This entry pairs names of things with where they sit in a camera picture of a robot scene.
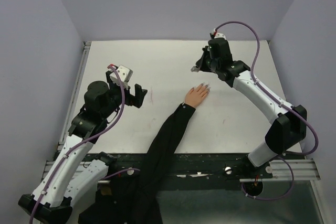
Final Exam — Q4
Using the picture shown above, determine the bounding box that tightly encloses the aluminium rail frame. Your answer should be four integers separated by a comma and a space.
39, 40, 322, 209

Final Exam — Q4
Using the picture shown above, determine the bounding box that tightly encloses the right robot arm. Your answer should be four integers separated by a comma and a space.
192, 38, 307, 178

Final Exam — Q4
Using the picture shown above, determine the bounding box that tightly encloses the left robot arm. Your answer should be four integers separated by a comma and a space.
18, 65, 147, 223

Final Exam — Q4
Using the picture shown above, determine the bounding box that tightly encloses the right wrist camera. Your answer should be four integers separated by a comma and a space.
209, 29, 226, 39

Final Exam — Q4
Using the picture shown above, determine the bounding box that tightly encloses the mannequin hand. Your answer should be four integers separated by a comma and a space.
183, 83, 210, 108

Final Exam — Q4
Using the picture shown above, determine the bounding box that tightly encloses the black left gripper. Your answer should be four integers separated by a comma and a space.
102, 71, 148, 119

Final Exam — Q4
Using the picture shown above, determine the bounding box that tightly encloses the metal sheet panel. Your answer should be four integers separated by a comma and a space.
157, 182, 323, 223

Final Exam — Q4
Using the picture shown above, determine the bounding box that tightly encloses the black sleeve forearm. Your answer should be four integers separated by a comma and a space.
78, 103, 195, 223

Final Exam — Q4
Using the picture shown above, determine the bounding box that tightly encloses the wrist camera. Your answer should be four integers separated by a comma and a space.
209, 29, 226, 39
108, 64, 133, 90

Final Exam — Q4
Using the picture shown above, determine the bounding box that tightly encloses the glitter nail polish bottle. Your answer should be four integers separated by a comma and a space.
191, 66, 200, 72

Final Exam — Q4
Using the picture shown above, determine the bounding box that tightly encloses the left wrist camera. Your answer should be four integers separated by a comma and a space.
108, 64, 133, 90

